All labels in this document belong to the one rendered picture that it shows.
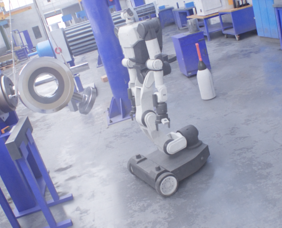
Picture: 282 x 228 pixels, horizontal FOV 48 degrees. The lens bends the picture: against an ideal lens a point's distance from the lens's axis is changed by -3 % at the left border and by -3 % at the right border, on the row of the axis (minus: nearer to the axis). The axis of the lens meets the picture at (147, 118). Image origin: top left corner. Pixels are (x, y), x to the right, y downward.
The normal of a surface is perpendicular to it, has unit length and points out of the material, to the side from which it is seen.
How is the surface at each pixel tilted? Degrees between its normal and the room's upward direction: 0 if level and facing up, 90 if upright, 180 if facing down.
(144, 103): 90
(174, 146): 90
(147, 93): 115
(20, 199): 90
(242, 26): 90
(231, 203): 0
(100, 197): 0
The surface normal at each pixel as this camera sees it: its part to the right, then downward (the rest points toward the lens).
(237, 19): 0.17, 0.30
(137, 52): -0.22, 0.52
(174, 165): -0.26, -0.90
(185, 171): 0.48, 0.18
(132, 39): -0.27, 0.33
